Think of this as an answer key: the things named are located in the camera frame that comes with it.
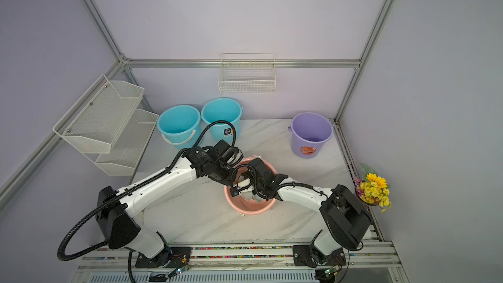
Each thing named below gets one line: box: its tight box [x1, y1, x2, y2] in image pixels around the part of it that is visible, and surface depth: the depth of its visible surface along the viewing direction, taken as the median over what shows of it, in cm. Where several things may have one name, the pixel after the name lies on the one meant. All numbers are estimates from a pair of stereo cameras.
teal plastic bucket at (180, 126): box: [156, 104, 203, 151], surface depth 100 cm
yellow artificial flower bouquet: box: [352, 162, 392, 213], surface depth 67 cm
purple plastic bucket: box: [288, 112, 335, 159], surface depth 98 cm
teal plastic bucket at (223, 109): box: [201, 96, 243, 142], surface depth 106 cm
